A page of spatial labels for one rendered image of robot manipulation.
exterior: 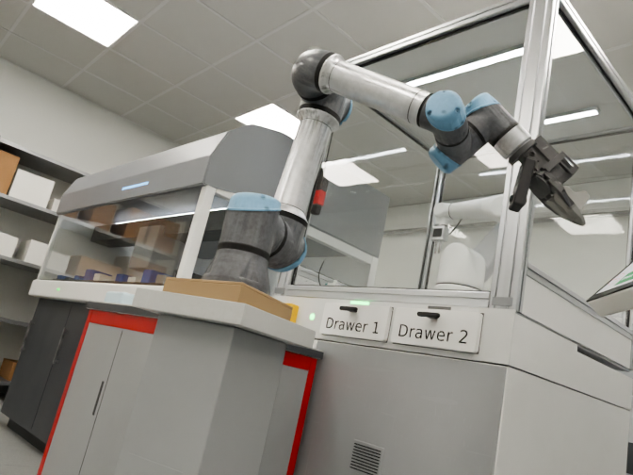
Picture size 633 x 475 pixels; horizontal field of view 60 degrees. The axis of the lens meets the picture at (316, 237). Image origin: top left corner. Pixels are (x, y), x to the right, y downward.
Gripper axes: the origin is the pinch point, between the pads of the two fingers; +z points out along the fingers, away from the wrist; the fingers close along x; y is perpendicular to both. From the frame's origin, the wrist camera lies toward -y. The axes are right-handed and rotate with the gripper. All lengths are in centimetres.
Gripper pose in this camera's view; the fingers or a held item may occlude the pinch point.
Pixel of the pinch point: (577, 222)
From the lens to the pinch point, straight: 131.4
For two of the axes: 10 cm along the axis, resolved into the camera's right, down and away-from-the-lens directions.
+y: 7.9, -6.0, 1.4
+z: 6.1, 7.6, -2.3
